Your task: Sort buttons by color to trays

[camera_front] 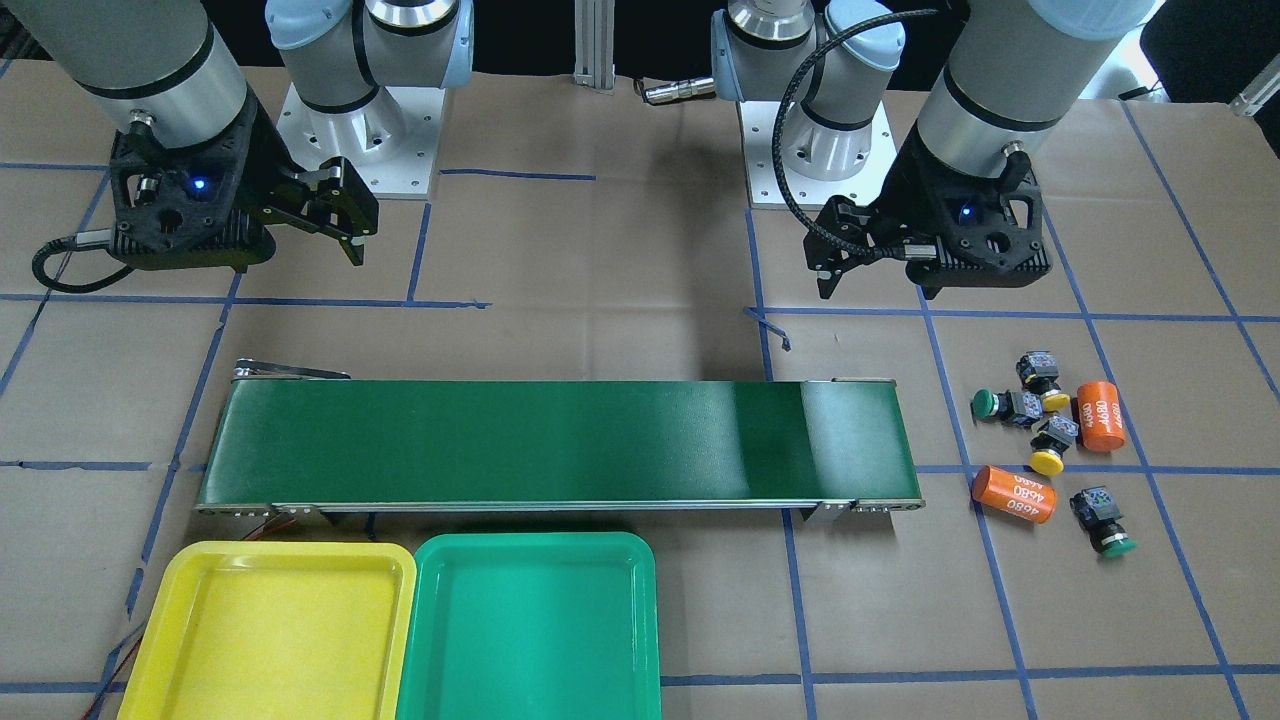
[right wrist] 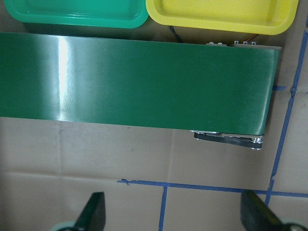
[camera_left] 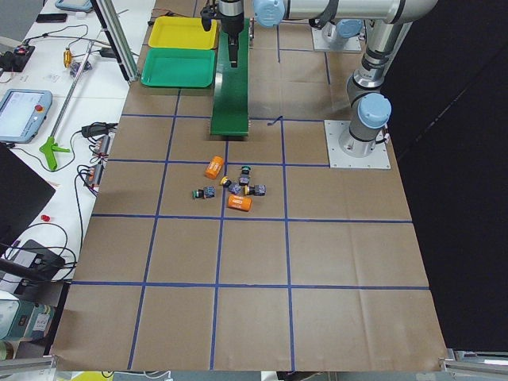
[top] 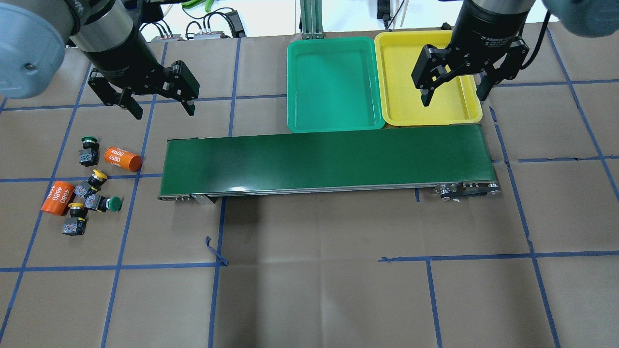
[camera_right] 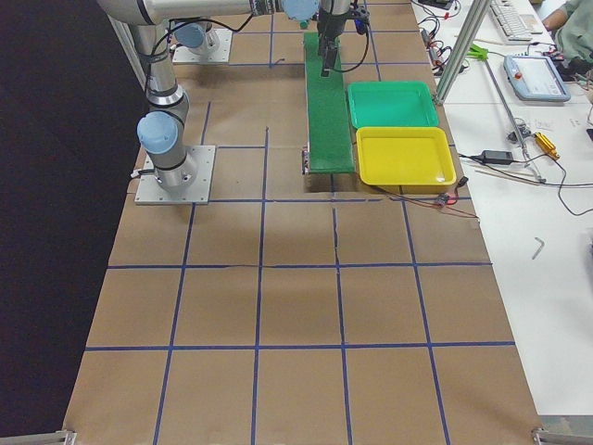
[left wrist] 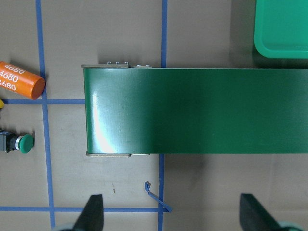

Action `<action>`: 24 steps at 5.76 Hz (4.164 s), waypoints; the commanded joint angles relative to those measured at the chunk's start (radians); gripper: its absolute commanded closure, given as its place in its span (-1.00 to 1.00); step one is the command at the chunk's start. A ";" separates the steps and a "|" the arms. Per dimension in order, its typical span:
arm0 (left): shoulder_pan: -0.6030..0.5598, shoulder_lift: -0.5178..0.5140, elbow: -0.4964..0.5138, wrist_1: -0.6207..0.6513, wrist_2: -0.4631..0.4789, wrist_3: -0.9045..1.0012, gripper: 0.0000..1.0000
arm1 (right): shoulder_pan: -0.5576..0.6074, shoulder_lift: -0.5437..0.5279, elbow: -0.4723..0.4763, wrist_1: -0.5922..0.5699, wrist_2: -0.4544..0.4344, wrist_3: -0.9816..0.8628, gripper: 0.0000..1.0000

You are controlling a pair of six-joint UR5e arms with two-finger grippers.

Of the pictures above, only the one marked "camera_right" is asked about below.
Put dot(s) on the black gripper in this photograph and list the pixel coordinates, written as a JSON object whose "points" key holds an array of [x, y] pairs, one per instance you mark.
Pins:
{"points": [[329, 28]]}

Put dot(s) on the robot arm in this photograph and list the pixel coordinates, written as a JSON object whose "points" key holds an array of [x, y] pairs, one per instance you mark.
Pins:
{"points": [[160, 131], [198, 37]]}

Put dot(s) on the green plastic tray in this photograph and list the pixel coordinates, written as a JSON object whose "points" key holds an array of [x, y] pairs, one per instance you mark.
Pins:
{"points": [[391, 104]]}

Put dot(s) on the green conveyor belt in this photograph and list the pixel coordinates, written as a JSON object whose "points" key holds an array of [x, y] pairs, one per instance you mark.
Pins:
{"points": [[329, 148]]}

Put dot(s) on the yellow plastic tray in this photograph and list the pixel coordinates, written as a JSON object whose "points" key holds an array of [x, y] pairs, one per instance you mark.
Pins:
{"points": [[404, 156]]}

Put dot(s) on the white keyboard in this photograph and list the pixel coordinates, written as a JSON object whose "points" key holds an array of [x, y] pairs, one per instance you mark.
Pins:
{"points": [[509, 22]]}

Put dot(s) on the black power adapter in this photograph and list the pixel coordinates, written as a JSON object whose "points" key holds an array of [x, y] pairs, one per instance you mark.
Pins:
{"points": [[497, 157]]}

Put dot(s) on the teach pendant tablet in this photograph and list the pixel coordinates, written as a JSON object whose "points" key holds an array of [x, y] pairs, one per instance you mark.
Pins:
{"points": [[535, 79]]}

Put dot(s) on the metal hex key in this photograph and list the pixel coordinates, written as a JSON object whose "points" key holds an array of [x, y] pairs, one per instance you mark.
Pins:
{"points": [[540, 245]]}

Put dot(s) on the aluminium frame post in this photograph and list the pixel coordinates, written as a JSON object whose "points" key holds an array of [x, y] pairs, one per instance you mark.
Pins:
{"points": [[469, 29]]}

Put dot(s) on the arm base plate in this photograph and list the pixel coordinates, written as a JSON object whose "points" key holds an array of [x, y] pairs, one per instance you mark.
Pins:
{"points": [[183, 56], [188, 184]]}

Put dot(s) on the green handled reacher tool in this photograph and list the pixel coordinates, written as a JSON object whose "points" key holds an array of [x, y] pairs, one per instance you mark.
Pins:
{"points": [[518, 133]]}

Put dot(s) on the red black wire connector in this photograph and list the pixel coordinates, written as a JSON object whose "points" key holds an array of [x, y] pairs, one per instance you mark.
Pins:
{"points": [[451, 198]]}

